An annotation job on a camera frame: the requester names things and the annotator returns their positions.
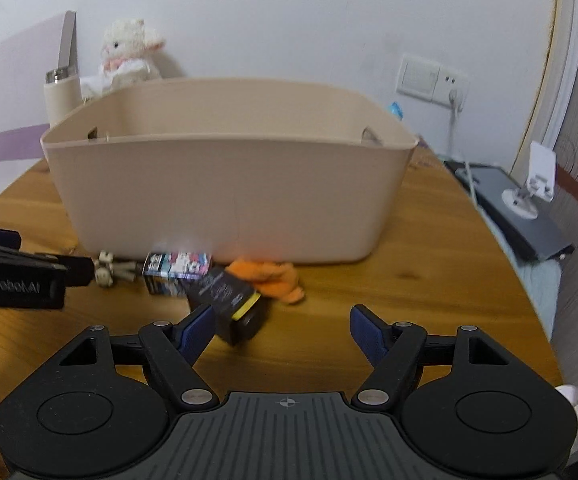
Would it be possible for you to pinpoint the purple white headboard panel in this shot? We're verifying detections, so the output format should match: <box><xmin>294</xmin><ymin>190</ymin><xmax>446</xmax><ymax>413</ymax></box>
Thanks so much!
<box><xmin>0</xmin><ymin>11</ymin><xmax>77</xmax><ymax>193</ymax></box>

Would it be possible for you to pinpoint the tissue box with tissue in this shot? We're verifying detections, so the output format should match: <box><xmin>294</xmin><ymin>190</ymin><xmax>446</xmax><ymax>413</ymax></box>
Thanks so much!
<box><xmin>80</xmin><ymin>75</ymin><xmax>104</xmax><ymax>102</ymax></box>

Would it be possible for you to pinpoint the white phone stand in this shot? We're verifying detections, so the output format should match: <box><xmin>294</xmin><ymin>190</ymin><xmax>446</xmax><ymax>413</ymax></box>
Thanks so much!
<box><xmin>502</xmin><ymin>141</ymin><xmax>557</xmax><ymax>220</ymax></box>

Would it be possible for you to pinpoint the orange plush toy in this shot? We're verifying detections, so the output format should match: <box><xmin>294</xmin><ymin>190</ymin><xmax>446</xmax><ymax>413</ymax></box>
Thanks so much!
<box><xmin>226</xmin><ymin>259</ymin><xmax>305</xmax><ymax>304</ymax></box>

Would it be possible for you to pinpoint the black yellow small box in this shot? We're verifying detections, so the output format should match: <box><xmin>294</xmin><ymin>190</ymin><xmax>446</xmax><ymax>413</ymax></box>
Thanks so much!
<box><xmin>186</xmin><ymin>266</ymin><xmax>269</xmax><ymax>346</ymax></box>

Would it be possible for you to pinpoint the cream thermos bottle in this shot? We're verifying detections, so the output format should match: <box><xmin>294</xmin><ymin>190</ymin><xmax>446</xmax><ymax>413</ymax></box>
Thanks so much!
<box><xmin>44</xmin><ymin>66</ymin><xmax>83</xmax><ymax>127</ymax></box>

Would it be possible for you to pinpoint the white plush bunny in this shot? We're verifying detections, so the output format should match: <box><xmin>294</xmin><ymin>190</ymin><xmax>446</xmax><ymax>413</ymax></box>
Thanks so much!
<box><xmin>99</xmin><ymin>18</ymin><xmax>165</xmax><ymax>93</ymax></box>

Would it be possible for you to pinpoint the beige plastic storage bin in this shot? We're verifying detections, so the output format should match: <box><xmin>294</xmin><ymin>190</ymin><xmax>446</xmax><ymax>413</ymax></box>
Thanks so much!
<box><xmin>40</xmin><ymin>78</ymin><xmax>418</xmax><ymax>264</ymax></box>

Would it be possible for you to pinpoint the blue bird figurine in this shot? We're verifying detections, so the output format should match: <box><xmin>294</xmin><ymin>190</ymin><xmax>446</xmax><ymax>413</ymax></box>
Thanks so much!
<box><xmin>390</xmin><ymin>102</ymin><xmax>404</xmax><ymax>120</ymax></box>

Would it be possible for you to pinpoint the white wall switch socket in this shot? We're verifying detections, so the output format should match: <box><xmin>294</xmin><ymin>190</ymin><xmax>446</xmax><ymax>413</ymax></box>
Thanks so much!
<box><xmin>395</xmin><ymin>54</ymin><xmax>470</xmax><ymax>112</ymax></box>

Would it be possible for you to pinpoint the small beige skeleton figure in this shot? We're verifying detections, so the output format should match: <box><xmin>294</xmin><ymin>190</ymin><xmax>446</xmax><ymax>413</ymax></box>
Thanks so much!
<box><xmin>94</xmin><ymin>252</ymin><xmax>139</xmax><ymax>288</ymax></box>

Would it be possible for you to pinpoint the white plug and cable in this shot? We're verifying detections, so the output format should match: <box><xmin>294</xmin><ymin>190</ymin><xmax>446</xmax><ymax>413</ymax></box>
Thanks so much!
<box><xmin>445</xmin><ymin>88</ymin><xmax>480</xmax><ymax>206</ymax></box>

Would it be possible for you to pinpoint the dark grey tablet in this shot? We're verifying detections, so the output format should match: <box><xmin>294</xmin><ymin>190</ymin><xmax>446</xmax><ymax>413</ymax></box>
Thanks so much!
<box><xmin>444</xmin><ymin>160</ymin><xmax>574</xmax><ymax>262</ymax></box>

